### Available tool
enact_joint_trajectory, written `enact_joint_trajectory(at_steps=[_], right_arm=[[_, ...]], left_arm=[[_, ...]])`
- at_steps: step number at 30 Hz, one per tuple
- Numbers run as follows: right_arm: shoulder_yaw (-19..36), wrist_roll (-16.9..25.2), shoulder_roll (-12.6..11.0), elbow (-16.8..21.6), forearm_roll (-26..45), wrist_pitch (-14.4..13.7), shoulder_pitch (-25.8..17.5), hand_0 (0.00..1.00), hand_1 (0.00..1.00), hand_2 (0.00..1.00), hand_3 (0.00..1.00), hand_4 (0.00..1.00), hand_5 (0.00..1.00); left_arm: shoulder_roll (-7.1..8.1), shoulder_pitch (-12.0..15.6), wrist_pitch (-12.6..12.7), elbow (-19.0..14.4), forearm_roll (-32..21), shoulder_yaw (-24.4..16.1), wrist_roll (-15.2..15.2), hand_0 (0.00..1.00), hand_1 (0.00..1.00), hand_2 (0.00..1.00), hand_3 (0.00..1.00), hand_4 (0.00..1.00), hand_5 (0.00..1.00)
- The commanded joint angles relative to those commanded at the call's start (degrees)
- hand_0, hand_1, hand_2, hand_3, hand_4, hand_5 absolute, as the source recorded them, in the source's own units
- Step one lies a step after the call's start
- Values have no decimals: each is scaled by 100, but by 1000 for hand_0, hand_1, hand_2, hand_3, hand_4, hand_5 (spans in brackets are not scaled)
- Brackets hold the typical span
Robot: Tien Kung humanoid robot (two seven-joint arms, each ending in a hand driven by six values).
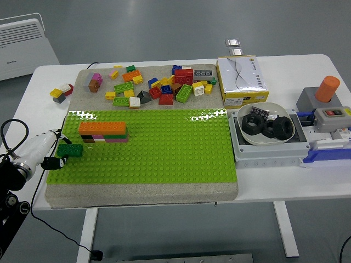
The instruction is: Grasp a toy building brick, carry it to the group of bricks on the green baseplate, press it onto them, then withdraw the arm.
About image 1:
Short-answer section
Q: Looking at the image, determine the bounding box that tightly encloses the grey push-button switch box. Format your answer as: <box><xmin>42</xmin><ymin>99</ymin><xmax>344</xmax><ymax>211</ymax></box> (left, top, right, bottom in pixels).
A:
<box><xmin>313</xmin><ymin>106</ymin><xmax>351</xmax><ymax>132</ymax></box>

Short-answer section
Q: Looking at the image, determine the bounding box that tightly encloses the orange toy brick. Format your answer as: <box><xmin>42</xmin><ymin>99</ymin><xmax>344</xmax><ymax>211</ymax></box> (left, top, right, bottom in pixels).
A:
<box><xmin>121</xmin><ymin>70</ymin><xmax>142</xmax><ymax>83</ymax></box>
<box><xmin>101</xmin><ymin>121</ymin><xmax>127</xmax><ymax>136</ymax></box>
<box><xmin>78</xmin><ymin>122</ymin><xmax>104</xmax><ymax>136</ymax></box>

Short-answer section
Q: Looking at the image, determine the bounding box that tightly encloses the white floor heater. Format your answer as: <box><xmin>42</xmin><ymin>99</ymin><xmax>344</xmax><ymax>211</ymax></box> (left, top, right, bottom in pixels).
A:
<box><xmin>0</xmin><ymin>13</ymin><xmax>60</xmax><ymax>82</ymax></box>

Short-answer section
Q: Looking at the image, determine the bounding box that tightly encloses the black cord with plug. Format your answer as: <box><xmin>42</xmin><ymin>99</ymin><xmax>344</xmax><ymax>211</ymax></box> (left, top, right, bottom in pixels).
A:
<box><xmin>30</xmin><ymin>164</ymin><xmax>105</xmax><ymax>261</ymax></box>

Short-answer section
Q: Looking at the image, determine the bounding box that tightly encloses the orange cylinder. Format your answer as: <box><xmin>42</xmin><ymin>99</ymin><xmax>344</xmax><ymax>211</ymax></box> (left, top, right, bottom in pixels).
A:
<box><xmin>314</xmin><ymin>76</ymin><xmax>341</xmax><ymax>104</ymax></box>

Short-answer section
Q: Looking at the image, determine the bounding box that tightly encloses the grey block holder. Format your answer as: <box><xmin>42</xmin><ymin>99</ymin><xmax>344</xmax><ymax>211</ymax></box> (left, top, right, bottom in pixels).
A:
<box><xmin>296</xmin><ymin>87</ymin><xmax>343</xmax><ymax>115</ymax></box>

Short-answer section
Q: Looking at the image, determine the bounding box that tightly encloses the purple circuit board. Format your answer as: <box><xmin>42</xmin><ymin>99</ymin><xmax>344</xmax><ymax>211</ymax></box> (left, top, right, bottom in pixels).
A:
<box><xmin>249</xmin><ymin>106</ymin><xmax>270</xmax><ymax>119</ymax></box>

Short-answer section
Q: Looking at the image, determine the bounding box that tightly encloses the white table leg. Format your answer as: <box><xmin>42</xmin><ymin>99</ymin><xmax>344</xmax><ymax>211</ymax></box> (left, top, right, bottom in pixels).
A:
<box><xmin>76</xmin><ymin>208</ymin><xmax>99</xmax><ymax>263</ymax></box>
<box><xmin>272</xmin><ymin>201</ymin><xmax>300</xmax><ymax>258</ymax></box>

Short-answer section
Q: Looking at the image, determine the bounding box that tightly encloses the large black hex nut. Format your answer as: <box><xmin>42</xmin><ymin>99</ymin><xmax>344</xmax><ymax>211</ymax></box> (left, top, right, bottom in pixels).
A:
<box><xmin>241</xmin><ymin>114</ymin><xmax>265</xmax><ymax>136</ymax></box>
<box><xmin>262</xmin><ymin>120</ymin><xmax>276</xmax><ymax>139</ymax></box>
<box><xmin>272</xmin><ymin>116</ymin><xmax>296</xmax><ymax>142</ymax></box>

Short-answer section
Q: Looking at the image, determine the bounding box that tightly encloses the red sloped toy brick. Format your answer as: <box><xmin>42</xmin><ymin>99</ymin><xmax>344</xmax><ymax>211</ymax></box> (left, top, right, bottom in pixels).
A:
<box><xmin>158</xmin><ymin>93</ymin><xmax>175</xmax><ymax>106</ymax></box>

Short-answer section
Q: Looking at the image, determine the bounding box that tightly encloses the white and yellow cardboard box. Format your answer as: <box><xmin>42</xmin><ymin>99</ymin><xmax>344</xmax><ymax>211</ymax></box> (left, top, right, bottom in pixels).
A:
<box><xmin>216</xmin><ymin>55</ymin><xmax>270</xmax><ymax>107</ymax></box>

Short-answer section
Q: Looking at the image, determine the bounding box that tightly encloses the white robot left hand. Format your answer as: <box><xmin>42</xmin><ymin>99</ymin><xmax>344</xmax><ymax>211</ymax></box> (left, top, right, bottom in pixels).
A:
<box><xmin>16</xmin><ymin>128</ymin><xmax>73</xmax><ymax>171</ymax></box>

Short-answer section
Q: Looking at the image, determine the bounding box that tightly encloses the blue and white fixture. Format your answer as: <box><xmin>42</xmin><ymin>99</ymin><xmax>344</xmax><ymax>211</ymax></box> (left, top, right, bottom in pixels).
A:
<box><xmin>297</xmin><ymin>111</ymin><xmax>351</xmax><ymax>170</ymax></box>

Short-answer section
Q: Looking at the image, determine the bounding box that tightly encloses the white bowl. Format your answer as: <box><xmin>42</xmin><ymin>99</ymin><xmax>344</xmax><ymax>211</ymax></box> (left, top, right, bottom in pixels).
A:
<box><xmin>236</xmin><ymin>102</ymin><xmax>298</xmax><ymax>147</ymax></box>

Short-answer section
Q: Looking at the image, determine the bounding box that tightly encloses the grey sloped toy brick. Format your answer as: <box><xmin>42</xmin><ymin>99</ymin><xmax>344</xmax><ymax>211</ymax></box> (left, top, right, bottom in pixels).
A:
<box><xmin>136</xmin><ymin>90</ymin><xmax>152</xmax><ymax>105</ymax></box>

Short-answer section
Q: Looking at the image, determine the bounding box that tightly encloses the dark green toy brick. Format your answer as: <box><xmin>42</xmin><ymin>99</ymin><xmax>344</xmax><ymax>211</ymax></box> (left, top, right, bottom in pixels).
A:
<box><xmin>56</xmin><ymin>143</ymin><xmax>84</xmax><ymax>158</ymax></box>

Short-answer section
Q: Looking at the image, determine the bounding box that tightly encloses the green studded baseplate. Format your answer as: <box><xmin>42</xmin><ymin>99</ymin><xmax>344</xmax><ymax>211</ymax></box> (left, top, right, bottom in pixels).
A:
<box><xmin>46</xmin><ymin>108</ymin><xmax>238</xmax><ymax>186</ymax></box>

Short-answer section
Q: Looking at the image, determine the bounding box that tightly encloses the large red toy brick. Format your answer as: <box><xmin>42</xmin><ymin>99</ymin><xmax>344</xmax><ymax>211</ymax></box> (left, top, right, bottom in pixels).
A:
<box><xmin>174</xmin><ymin>68</ymin><xmax>194</xmax><ymax>85</ymax></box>

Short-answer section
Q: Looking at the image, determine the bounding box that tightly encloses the lime green toy brick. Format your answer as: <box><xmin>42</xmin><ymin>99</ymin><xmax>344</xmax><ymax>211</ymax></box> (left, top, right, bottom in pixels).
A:
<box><xmin>175</xmin><ymin>84</ymin><xmax>194</xmax><ymax>104</ymax></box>
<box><xmin>113</xmin><ymin>81</ymin><xmax>135</xmax><ymax>95</ymax></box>
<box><xmin>112</xmin><ymin>96</ymin><xmax>131</xmax><ymax>107</ymax></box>

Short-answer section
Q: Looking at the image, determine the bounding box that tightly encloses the grey-brown mat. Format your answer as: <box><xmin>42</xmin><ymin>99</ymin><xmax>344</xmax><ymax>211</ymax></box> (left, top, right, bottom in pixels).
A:
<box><xmin>44</xmin><ymin>64</ymin><xmax>240</xmax><ymax>209</ymax></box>

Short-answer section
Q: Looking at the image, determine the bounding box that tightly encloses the grey junction box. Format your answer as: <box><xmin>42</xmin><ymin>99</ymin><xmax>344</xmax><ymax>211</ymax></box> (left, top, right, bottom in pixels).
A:
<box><xmin>228</xmin><ymin>107</ymin><xmax>312</xmax><ymax>169</ymax></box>

